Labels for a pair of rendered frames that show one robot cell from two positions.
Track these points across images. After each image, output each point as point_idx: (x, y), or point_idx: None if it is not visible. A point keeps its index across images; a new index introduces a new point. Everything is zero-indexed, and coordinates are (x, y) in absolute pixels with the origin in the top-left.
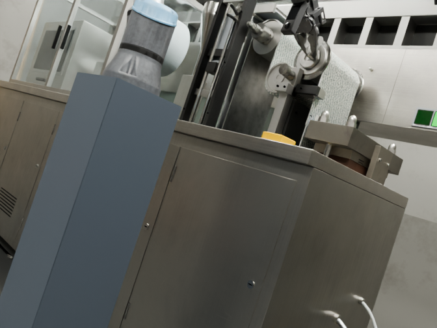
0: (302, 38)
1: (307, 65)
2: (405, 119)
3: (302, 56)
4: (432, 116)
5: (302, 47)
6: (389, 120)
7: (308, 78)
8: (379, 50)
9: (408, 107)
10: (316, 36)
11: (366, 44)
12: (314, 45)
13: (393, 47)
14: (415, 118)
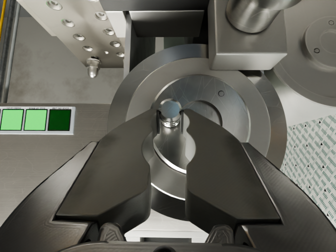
0: (210, 182)
1: (186, 82)
2: (86, 115)
3: (234, 121)
4: (47, 122)
5: (212, 132)
6: (108, 110)
7: (179, 47)
8: (159, 226)
9: (86, 133)
10: (32, 196)
11: (191, 239)
12: (106, 141)
13: (137, 232)
14: (70, 117)
